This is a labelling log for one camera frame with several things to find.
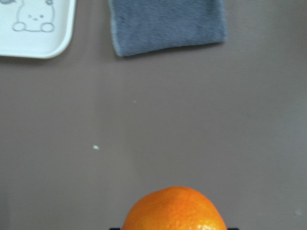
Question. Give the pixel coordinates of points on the orange mandarin fruit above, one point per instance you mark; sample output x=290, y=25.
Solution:
x=174, y=208

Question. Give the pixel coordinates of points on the grey folded cloth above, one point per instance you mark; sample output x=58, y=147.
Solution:
x=142, y=26

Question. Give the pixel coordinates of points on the cream rabbit tray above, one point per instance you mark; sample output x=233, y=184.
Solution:
x=35, y=28

